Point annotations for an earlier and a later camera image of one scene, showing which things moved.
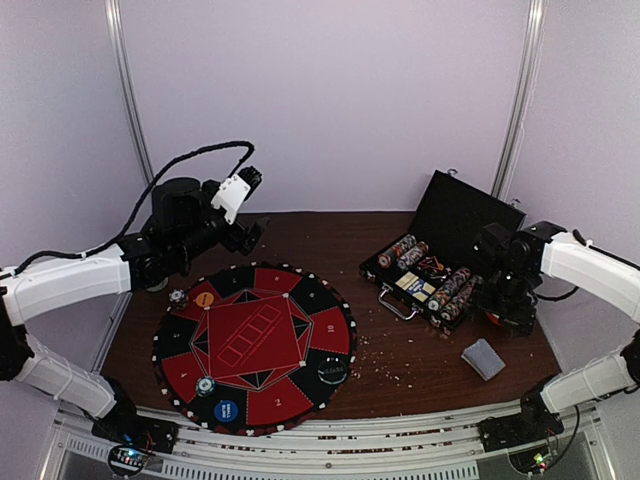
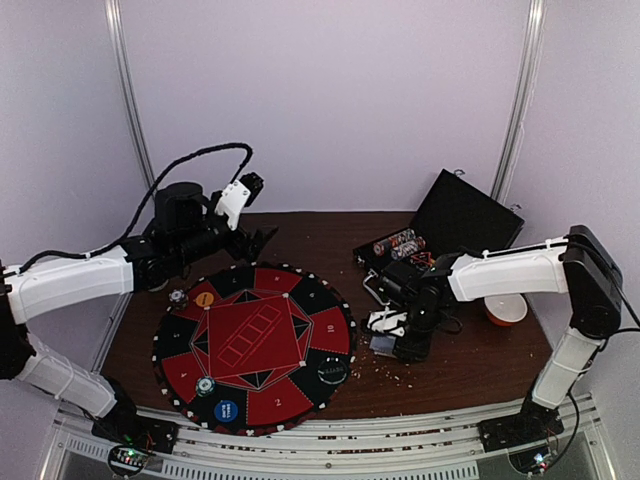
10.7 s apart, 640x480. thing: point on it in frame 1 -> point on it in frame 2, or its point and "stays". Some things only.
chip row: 385,260 -> 394,241
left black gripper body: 195,240 stays
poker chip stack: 178,298 stays
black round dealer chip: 332,371 stays
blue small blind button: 226,411 stays
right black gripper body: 516,310 -> 405,337
